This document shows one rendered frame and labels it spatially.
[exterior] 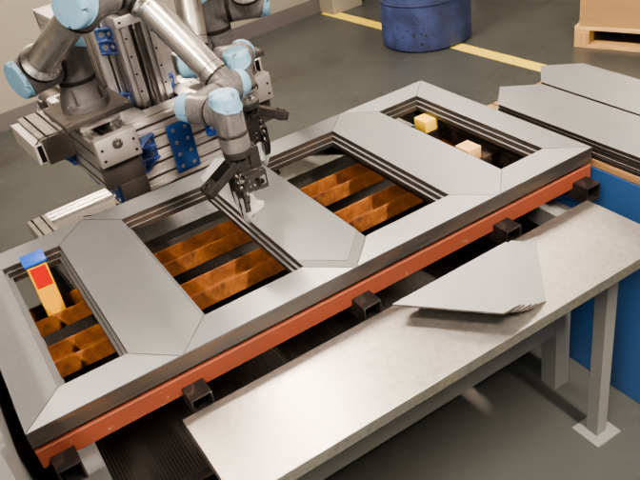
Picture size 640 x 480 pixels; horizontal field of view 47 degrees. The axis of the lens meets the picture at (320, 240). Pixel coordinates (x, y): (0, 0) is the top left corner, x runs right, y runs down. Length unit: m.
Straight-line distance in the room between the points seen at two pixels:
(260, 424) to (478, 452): 1.03
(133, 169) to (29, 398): 1.00
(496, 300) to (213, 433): 0.68
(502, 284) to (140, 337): 0.82
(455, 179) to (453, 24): 3.38
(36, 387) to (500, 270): 1.06
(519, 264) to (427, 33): 3.58
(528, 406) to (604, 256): 0.80
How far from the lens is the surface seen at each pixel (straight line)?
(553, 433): 2.49
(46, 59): 2.23
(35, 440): 1.61
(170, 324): 1.70
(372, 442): 2.14
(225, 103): 1.80
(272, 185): 2.12
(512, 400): 2.58
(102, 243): 2.07
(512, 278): 1.78
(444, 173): 2.05
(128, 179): 2.44
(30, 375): 1.72
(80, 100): 2.43
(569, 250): 1.93
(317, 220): 1.92
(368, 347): 1.67
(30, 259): 2.06
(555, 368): 2.55
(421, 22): 5.26
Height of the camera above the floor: 1.87
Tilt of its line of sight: 33 degrees down
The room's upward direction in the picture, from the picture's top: 11 degrees counter-clockwise
